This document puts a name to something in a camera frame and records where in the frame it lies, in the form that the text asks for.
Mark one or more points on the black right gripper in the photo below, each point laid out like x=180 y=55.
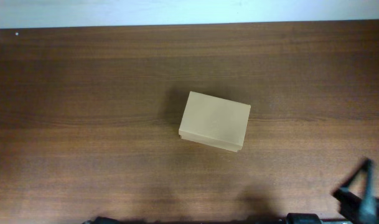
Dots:
x=365 y=204

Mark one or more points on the cardboard box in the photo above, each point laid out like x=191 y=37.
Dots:
x=214 y=121

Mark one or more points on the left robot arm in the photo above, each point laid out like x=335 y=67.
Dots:
x=102 y=220

